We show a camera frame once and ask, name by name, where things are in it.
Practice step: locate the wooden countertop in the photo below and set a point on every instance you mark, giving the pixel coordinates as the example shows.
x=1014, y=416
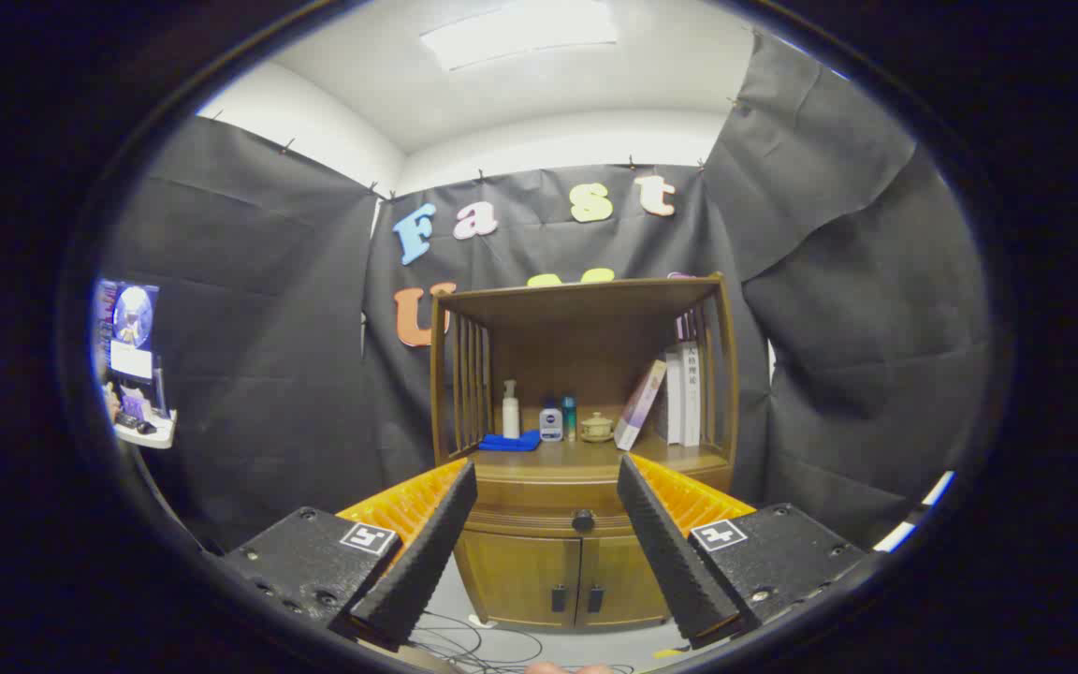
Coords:
x=586, y=454

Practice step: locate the white bottle with blue cap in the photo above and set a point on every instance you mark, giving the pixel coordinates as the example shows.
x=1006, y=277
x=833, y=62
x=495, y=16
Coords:
x=551, y=426

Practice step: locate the wooden drawer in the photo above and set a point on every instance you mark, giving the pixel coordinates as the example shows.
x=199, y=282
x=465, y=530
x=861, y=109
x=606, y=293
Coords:
x=548, y=496

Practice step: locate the patterned book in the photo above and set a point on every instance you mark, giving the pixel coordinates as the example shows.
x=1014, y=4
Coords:
x=661, y=412

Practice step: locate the blue folded cloth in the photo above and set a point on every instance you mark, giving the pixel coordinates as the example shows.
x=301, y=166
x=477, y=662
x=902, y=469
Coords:
x=509, y=441

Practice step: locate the purple book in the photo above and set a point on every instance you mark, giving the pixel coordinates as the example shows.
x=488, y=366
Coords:
x=640, y=404

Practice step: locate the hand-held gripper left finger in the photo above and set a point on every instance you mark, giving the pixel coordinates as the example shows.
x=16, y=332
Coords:
x=427, y=552

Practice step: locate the colourful wall poster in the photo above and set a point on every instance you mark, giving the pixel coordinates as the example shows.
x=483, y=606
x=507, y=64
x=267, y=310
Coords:
x=132, y=328

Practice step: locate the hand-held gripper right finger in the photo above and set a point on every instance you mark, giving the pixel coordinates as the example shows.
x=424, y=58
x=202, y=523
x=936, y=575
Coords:
x=670, y=552

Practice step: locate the white book with black characters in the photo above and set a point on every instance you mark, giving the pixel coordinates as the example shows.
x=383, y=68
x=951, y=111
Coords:
x=691, y=393

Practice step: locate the teal bottle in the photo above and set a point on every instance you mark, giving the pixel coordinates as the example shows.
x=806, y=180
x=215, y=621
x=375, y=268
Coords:
x=569, y=421

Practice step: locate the plain white book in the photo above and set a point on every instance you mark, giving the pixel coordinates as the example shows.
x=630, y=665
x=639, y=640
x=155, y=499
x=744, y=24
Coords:
x=675, y=398

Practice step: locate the wooden cabinet door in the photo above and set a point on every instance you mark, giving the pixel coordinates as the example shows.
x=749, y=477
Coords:
x=619, y=580
x=520, y=576

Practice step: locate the white pump bottle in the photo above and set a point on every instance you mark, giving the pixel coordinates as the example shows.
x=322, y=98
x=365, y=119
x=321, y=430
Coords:
x=511, y=417

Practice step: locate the lidded ceramic tea cup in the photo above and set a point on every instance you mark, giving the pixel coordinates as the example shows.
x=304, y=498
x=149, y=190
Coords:
x=596, y=429

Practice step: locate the wooden cabinet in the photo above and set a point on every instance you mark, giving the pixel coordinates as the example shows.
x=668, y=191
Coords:
x=586, y=337

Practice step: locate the white side table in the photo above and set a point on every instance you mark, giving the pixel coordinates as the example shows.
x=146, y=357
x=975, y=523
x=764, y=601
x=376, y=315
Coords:
x=157, y=435

